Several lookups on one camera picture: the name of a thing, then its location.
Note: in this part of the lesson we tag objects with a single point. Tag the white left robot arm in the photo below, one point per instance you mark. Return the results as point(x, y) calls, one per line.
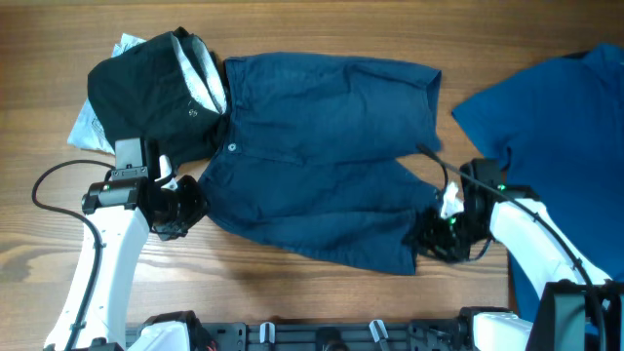
point(140, 195)

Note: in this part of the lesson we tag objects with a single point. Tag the white printed folded garment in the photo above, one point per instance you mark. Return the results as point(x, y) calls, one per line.
point(87, 132)

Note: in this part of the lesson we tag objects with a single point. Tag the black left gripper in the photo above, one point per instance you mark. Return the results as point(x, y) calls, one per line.
point(198, 204)

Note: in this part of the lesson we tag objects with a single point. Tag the dark green folded shorts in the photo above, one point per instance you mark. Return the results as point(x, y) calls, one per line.
point(167, 89)

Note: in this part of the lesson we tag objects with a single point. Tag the blue polo shirt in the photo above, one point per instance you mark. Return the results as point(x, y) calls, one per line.
point(558, 128)

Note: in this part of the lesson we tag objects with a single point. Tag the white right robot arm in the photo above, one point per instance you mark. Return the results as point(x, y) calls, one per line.
point(580, 308)

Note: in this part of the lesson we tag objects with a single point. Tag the navy blue shorts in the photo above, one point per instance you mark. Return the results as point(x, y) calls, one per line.
point(311, 162)

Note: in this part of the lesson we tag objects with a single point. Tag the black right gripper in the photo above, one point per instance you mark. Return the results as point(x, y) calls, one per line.
point(427, 239)

